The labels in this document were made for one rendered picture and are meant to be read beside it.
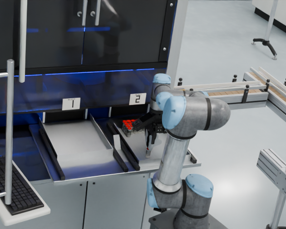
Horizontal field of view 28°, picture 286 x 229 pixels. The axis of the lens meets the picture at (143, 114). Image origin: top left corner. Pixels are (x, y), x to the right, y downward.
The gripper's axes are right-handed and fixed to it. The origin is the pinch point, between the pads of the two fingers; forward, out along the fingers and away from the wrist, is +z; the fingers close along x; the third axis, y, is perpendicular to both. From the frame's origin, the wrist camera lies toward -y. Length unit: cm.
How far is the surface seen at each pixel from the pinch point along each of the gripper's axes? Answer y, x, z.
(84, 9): -27, 24, -57
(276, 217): 100, 15, 70
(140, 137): 3.9, 16.8, 5.2
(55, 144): -37.7, 18.8, 5.1
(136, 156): -6.6, -3.4, 2.2
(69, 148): -32.4, 13.8, 5.2
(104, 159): -19.5, 2.4, 5.7
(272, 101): 96, 39, 4
